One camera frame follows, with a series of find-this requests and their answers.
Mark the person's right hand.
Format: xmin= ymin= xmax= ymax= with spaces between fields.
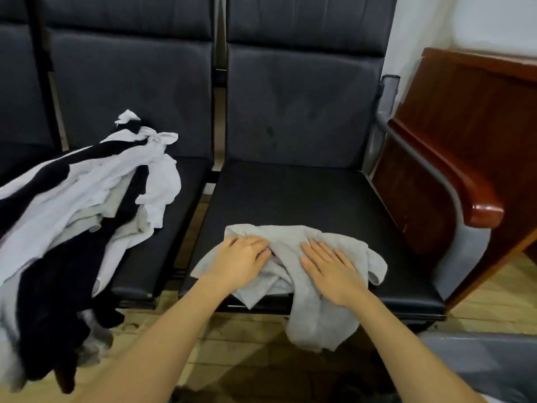
xmin=299 ymin=238 xmax=370 ymax=311

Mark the person's left hand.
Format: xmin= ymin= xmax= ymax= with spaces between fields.
xmin=204 ymin=234 xmax=274 ymax=294

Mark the grey t-shirt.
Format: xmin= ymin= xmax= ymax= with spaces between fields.
xmin=190 ymin=223 xmax=389 ymax=353

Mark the pile of clothes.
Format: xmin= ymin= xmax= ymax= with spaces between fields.
xmin=0 ymin=109 xmax=183 ymax=396

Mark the grey plastic storage bin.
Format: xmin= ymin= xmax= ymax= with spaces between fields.
xmin=415 ymin=330 xmax=537 ymax=403

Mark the person's right forearm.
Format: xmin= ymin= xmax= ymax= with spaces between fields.
xmin=342 ymin=291 xmax=488 ymax=403

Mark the person's left forearm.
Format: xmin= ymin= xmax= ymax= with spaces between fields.
xmin=71 ymin=279 xmax=229 ymax=403

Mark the brown wooden bench armrest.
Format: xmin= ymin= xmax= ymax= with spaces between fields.
xmin=387 ymin=118 xmax=506 ymax=230

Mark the black leather bench seat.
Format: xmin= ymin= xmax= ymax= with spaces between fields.
xmin=0 ymin=0 xmax=60 ymax=186
xmin=37 ymin=0 xmax=219 ymax=309
xmin=180 ymin=0 xmax=448 ymax=321

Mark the brown wooden desk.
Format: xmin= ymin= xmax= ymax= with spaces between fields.
xmin=371 ymin=46 xmax=537 ymax=309

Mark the white plastic tray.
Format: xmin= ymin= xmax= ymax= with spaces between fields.
xmin=453 ymin=0 xmax=537 ymax=59

